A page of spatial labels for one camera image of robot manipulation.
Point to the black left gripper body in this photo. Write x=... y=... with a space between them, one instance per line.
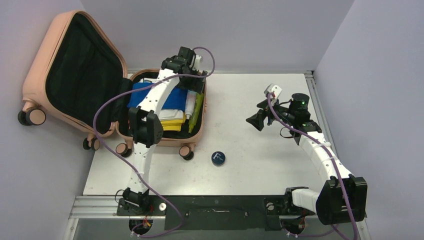
x=191 y=72

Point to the white blue printed cloth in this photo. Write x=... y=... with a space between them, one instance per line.
x=166 y=114

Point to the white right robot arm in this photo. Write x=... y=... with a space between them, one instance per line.
x=343 y=196

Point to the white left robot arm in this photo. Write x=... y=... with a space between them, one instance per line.
x=144 y=122

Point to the yellow cloth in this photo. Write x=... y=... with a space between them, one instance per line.
x=173 y=125

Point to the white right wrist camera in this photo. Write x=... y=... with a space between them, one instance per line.
x=274 y=90

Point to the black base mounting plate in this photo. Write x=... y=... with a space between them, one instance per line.
x=229 y=221

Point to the yellow-green tube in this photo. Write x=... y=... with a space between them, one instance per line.
x=197 y=107

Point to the pink teal bottle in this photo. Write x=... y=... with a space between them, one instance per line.
x=190 y=103

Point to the aluminium front rail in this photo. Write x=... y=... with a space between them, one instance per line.
x=170 y=206

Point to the pink hard-shell suitcase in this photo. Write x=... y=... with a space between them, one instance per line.
x=76 y=70

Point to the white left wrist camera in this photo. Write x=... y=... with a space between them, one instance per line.
x=196 y=63

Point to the dark blue round tin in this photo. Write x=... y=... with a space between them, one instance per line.
x=218 y=158

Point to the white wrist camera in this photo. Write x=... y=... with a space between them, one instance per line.
x=274 y=90
x=196 y=63

